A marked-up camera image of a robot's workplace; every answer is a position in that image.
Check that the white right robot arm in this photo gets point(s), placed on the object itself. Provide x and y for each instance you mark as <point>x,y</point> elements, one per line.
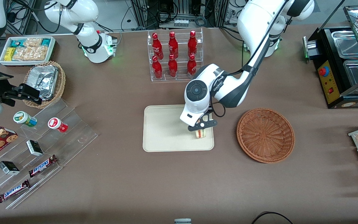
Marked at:
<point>89,46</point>

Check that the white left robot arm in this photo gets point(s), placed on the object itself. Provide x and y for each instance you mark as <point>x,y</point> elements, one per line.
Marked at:
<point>228,87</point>

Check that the silver foil tray stack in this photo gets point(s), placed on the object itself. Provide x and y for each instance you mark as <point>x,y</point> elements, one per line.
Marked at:
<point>43,81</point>

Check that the wicker basket with foil trays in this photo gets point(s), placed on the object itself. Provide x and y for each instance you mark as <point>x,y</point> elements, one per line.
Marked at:
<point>61,84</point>

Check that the beige plastic serving tray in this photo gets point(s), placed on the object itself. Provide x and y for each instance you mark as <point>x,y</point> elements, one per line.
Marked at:
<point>163,130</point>

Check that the round brown wicker basket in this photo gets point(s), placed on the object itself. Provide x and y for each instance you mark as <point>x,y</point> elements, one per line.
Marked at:
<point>266,135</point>

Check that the green lidded snack cup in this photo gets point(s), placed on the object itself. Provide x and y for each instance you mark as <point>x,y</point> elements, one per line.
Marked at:
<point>23,118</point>

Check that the red lidded snack cup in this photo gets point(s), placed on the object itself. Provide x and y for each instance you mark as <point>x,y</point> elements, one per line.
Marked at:
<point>56,123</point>

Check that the large clear cracker bag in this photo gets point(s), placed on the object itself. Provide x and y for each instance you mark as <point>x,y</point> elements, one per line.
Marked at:
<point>31,53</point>

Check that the yellow snack pack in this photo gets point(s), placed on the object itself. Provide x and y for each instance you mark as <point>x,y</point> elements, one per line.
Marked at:
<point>9,53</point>

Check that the white snack bin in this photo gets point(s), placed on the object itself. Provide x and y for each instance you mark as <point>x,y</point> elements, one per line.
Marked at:
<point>52,49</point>

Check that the small black box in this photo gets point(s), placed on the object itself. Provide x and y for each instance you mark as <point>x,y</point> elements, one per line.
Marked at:
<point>8,167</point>
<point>34,147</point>

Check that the small clear cracker bag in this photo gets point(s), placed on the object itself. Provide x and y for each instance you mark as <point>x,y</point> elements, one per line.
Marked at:
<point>33,42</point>

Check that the teal snack pack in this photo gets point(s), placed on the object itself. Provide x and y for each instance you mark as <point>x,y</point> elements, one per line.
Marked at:
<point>18,42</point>

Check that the clear acrylic stepped display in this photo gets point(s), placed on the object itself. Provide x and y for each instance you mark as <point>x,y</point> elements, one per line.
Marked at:
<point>73,137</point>

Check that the red cola bottle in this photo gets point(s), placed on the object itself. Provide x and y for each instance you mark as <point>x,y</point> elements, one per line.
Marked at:
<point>173,46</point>
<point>172,67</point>
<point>157,69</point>
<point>192,44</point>
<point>191,65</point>
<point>157,46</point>

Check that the Snickers chocolate bar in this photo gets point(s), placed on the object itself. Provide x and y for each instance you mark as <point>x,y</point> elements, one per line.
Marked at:
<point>42,165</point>
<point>12,191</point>

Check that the clear acrylic bottle rack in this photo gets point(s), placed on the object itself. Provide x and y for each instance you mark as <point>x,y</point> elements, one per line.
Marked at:
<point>199,43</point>

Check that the grey device at table edge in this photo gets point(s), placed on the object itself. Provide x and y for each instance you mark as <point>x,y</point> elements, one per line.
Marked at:
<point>182,221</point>

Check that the white power strip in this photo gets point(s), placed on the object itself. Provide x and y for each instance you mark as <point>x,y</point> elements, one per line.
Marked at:
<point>181,22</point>

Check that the black food warmer appliance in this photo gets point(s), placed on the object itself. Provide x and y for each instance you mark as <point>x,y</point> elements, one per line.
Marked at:
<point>331,87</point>

